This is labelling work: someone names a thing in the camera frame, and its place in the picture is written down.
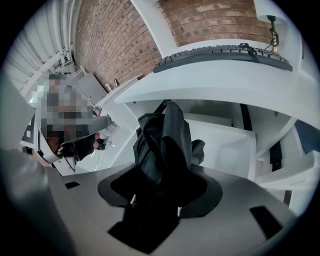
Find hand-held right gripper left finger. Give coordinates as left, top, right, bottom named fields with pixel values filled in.
left=60, top=162, right=151, bottom=256

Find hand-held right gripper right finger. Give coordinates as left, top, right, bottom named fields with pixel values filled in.
left=154, top=165, right=305, bottom=256

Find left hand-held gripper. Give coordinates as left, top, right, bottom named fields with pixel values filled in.
left=19, top=113, right=113, bottom=174

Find black cloth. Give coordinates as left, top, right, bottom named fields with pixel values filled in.
left=107, top=99, right=209, bottom=254

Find white desk with hutch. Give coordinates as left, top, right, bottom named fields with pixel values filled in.
left=94, top=0, right=317, bottom=216

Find person's left hand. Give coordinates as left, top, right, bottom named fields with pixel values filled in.
left=92, top=132, right=102, bottom=150

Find plain white table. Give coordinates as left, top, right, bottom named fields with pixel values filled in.
left=93, top=74, right=141, bottom=109

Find grey panel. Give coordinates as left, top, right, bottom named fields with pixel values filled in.
left=77, top=71, right=109, bottom=101

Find white ceiling pipes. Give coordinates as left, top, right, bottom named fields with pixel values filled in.
left=9, top=0, right=76, bottom=96

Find black keyboard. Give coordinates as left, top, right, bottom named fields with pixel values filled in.
left=152, top=44, right=294, bottom=74

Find white shade table lamp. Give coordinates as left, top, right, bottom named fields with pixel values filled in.
left=253, top=0, right=288, bottom=55

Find black cord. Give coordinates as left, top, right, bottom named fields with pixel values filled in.
left=238, top=42, right=261, bottom=64

